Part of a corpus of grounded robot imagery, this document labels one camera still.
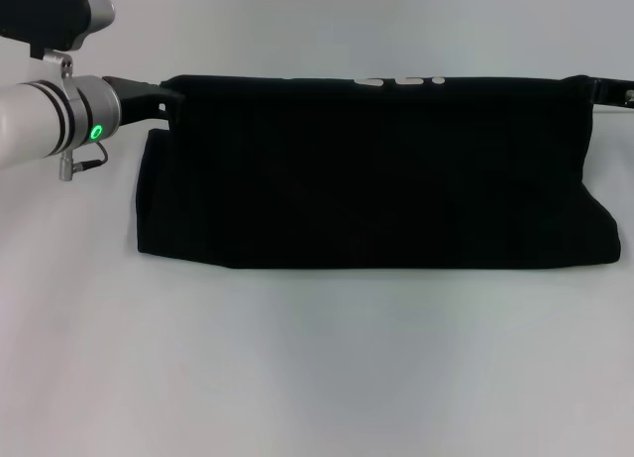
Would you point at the black shirt with FREE print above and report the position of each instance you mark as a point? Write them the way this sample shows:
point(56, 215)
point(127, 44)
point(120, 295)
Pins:
point(376, 179)

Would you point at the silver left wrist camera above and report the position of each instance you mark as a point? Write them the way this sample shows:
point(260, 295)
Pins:
point(54, 11)

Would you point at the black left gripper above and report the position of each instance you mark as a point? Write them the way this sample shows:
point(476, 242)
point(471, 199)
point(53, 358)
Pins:
point(143, 100)

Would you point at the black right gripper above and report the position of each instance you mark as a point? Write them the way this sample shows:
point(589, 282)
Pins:
point(614, 91)

